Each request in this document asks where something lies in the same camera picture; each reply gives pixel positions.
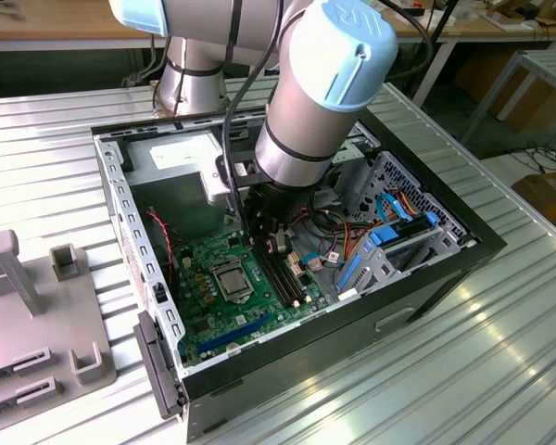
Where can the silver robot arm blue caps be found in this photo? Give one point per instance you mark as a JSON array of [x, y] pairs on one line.
[[315, 92]]

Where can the hard disk in blue carrier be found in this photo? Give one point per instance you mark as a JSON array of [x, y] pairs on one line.
[[387, 234]]

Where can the black case fan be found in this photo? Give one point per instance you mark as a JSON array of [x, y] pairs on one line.
[[162, 255]]

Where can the grey parts rack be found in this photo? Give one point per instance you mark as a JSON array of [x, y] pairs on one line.
[[9, 324]]

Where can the grey metal drive bay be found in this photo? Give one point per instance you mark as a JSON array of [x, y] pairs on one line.
[[352, 176]]

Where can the grey metal disk bay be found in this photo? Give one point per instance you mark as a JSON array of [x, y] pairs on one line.
[[368, 278]]

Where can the black plastic case bezel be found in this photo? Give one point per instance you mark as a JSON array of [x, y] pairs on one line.
[[157, 366]]

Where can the grey power supply box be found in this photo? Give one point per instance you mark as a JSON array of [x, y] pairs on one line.
[[167, 204]]

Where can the black RAM slot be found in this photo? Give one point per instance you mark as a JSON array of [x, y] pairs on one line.
[[297, 278], [285, 283]]

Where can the black tripod leg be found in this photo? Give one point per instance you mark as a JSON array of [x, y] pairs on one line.
[[443, 19]]

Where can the wooden desk white frame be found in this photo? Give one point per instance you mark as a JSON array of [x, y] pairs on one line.
[[51, 23]]

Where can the flat cardboard box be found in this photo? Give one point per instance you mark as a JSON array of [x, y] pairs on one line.
[[551, 194]]

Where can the white box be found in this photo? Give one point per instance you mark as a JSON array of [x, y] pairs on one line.
[[426, 19]]

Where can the blue expansion slot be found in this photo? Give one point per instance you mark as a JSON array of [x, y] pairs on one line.
[[234, 334]]

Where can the black open PC case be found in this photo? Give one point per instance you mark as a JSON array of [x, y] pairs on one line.
[[306, 380]]

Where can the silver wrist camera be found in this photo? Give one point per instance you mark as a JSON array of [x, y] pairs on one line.
[[218, 187]]

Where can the grey metal shelf frame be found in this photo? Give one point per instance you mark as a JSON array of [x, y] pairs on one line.
[[547, 60]]

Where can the green motherboard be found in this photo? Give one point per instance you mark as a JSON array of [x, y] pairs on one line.
[[222, 320]]

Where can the silver square CPU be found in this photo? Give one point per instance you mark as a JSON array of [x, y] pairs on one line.
[[234, 283]]

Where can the tall brown cardboard box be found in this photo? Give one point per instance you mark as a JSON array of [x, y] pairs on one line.
[[486, 74]]

